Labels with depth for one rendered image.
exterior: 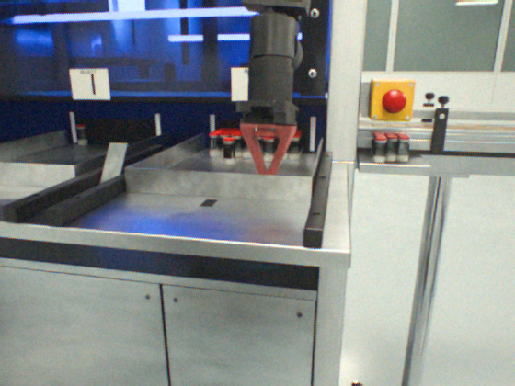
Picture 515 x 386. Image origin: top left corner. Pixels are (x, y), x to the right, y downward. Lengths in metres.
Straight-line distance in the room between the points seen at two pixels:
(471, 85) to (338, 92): 4.85
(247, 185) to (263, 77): 0.14
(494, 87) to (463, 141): 4.75
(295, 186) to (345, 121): 0.27
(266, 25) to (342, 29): 0.27
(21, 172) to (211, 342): 0.57
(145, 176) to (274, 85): 0.22
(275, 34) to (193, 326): 0.70
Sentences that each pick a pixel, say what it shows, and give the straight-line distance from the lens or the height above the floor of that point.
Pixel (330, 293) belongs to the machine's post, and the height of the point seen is 0.60.
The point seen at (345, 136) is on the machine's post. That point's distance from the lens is 0.77.
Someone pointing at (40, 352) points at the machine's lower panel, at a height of 0.33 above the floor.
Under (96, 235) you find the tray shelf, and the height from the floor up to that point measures 0.87.
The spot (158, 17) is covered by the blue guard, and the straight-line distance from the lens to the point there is 0.84.
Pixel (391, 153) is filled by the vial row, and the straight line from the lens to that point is 0.81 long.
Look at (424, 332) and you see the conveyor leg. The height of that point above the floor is 0.43.
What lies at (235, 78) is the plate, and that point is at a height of 1.03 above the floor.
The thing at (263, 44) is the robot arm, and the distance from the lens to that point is 0.51.
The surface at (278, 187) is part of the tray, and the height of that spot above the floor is 0.90.
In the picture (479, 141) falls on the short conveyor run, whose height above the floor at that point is 0.91.
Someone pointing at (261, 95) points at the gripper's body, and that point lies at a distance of 0.51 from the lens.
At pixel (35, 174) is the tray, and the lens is 0.68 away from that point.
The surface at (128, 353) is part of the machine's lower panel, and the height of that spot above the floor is 0.37.
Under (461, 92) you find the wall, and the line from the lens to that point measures 5.55.
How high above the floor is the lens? 1.04
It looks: 17 degrees down
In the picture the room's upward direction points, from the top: straight up
